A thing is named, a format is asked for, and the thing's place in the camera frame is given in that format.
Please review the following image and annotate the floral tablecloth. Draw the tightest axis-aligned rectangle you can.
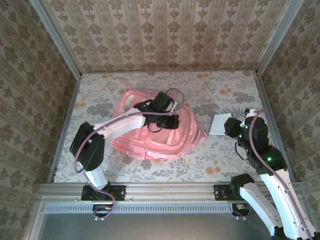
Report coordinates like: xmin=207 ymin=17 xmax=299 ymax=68
xmin=53 ymin=71 xmax=288 ymax=183

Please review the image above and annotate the grey metal shelf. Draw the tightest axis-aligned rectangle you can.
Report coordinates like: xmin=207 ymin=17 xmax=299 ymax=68
xmin=37 ymin=212 xmax=310 ymax=240

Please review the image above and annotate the grey slotted cable duct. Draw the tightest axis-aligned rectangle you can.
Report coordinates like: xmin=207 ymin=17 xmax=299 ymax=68
xmin=44 ymin=202 xmax=233 ymax=213

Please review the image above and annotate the grey white notebook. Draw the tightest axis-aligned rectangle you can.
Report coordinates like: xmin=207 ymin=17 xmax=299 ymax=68
xmin=208 ymin=112 xmax=233 ymax=137

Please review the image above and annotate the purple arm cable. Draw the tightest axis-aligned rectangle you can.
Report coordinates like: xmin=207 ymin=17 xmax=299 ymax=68
xmin=73 ymin=87 xmax=186 ymax=221
xmin=232 ymin=107 xmax=316 ymax=240

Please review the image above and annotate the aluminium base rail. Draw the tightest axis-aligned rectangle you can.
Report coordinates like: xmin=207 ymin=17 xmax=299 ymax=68
xmin=37 ymin=182 xmax=307 ymax=204

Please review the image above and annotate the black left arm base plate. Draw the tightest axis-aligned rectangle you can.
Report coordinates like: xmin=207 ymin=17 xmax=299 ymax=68
xmin=81 ymin=185 xmax=126 ymax=202

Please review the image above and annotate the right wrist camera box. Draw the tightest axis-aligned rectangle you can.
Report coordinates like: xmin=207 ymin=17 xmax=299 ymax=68
xmin=242 ymin=107 xmax=259 ymax=122

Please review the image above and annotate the aluminium frame post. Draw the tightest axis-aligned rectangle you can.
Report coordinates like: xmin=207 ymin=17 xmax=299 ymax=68
xmin=29 ymin=0 xmax=83 ymax=78
xmin=254 ymin=0 xmax=306 ymax=75

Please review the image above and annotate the pink backpack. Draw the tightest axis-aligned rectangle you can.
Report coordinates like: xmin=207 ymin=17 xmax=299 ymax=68
xmin=111 ymin=77 xmax=208 ymax=161

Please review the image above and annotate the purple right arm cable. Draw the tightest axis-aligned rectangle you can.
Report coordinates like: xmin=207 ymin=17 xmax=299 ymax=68
xmin=232 ymin=107 xmax=316 ymax=240

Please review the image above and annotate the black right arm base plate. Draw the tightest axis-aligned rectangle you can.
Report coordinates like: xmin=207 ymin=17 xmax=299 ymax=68
xmin=214 ymin=184 xmax=261 ymax=202

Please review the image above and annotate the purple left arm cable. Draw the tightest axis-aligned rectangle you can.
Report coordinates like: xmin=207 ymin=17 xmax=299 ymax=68
xmin=73 ymin=87 xmax=186 ymax=221

